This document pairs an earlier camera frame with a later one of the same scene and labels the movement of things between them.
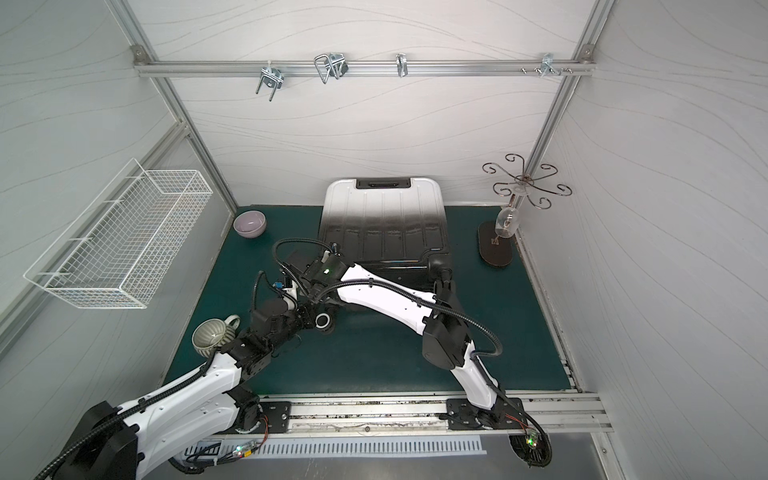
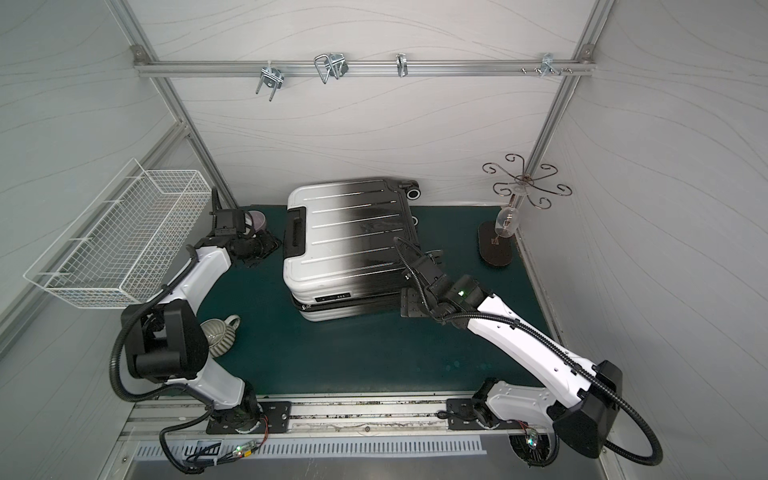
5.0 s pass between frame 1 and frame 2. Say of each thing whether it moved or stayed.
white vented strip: stayed
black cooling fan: stayed
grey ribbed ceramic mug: stayed
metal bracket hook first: stayed
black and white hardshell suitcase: moved
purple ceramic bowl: stayed
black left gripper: moved
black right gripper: moved
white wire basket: stayed
